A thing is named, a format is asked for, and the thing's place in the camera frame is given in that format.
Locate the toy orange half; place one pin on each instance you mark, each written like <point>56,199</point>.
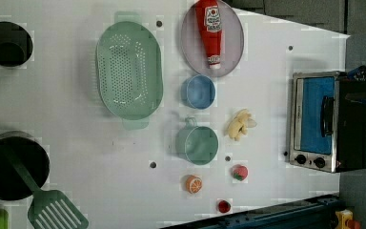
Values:
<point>193,184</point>

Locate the toaster oven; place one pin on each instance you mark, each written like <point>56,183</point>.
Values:
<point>328,122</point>

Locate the toy strawberry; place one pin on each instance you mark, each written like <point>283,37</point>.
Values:
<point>223,206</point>

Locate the red ketchup bottle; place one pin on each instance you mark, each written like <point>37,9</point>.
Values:
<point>210,28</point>

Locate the blue metal frame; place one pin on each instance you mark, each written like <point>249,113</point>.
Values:
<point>310,213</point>

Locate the blue cup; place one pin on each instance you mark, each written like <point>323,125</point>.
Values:
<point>198,92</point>

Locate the large black pot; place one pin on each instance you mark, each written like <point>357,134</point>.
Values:
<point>31,154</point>

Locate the green slotted spatula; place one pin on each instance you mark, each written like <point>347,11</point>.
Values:
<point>48,209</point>

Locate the green oval colander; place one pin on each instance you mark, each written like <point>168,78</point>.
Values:
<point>129,70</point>

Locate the small black pot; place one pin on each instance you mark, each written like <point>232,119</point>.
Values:
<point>16,45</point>

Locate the peeled toy banana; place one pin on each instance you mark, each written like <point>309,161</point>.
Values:
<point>240,124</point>

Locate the green mug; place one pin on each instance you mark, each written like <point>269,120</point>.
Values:
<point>196,144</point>

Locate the toy peach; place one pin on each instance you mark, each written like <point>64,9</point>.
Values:
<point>240,172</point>

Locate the grey round plate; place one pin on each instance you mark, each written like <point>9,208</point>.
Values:
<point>232,43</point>

